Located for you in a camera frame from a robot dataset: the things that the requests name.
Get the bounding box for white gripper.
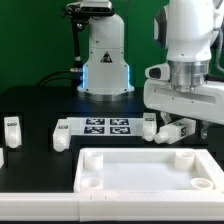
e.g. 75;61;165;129
143;79;224;139

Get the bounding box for white desk tabletop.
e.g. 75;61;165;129
74;148;224;193

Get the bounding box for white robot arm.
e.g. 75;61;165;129
78;0;224;124

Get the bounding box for white L-shaped obstacle fence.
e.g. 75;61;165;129
0;187;224;221

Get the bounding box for white block at left edge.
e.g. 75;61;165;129
0;148;4;169

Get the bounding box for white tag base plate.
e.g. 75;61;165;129
69;117;143;136

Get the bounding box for black cables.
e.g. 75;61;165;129
35;69;83;88

